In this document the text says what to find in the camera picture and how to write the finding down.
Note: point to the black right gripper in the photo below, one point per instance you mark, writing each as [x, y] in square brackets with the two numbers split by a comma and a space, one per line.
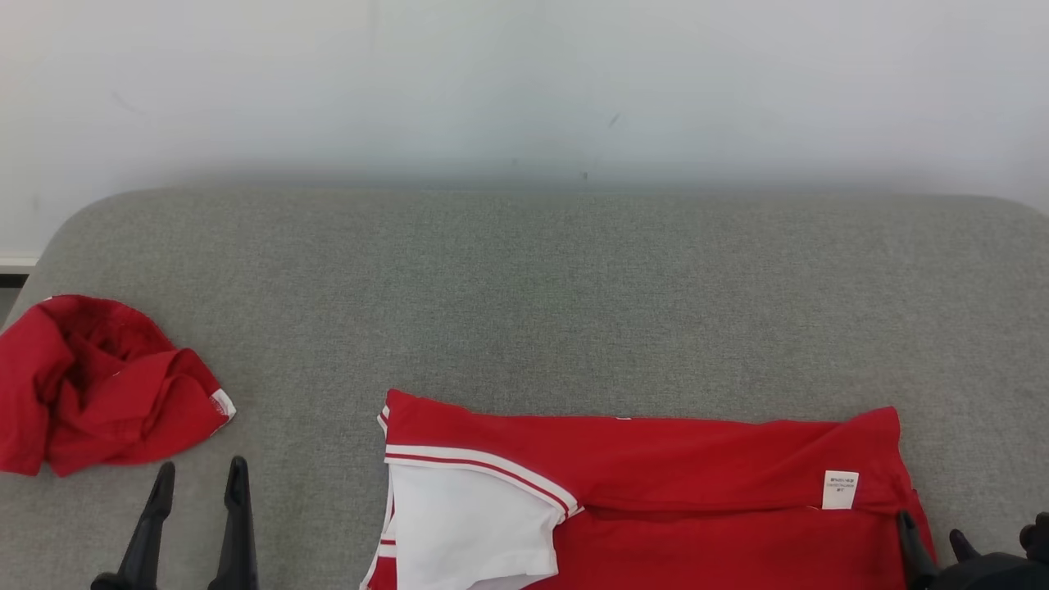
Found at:
[1000, 575]

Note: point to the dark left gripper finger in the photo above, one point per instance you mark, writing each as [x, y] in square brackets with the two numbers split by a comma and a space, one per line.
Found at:
[143, 545]
[236, 541]

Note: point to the red shorts with white stripe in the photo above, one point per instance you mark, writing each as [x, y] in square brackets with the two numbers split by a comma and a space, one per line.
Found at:
[98, 393]

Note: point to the red and white jersey shirt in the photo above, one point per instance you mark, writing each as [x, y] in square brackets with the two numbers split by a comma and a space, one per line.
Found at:
[697, 467]

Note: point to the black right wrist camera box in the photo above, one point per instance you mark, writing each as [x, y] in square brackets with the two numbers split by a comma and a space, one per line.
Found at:
[1037, 537]

